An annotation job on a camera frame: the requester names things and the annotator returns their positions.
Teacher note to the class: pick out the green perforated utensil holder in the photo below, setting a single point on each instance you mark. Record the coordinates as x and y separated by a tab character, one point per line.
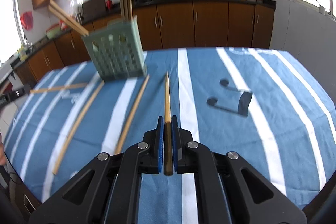
116	51

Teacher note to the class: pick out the left hand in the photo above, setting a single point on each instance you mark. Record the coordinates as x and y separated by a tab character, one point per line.
3	159

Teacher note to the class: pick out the green basin red lid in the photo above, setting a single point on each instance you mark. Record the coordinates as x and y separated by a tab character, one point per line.
54	30

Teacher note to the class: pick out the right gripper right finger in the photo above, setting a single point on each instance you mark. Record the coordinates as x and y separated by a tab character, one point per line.
229	189

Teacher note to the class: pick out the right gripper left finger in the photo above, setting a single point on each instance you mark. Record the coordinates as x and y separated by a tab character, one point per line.
107	189

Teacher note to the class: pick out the red bottle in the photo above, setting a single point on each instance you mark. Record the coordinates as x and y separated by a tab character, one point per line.
109	4

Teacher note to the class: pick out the left window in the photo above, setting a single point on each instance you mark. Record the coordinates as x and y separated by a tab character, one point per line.
12	35

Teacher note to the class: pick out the wooden lower cabinets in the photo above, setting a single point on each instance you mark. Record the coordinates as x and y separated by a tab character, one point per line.
165	26

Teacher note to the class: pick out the dark wooden cutting board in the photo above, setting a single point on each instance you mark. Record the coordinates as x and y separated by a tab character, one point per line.
93	8

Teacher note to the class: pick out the blue striped tablecloth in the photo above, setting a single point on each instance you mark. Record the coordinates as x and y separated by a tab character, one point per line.
262	104

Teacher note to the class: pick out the red plastic bag on wall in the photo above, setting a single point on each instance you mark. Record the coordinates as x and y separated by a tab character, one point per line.
27	20

